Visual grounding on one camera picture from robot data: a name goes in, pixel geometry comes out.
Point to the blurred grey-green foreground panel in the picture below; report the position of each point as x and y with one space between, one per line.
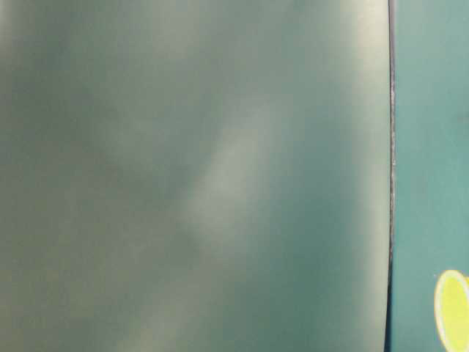
194 175

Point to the yellow orange plastic cup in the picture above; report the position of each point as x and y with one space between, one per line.
451 310

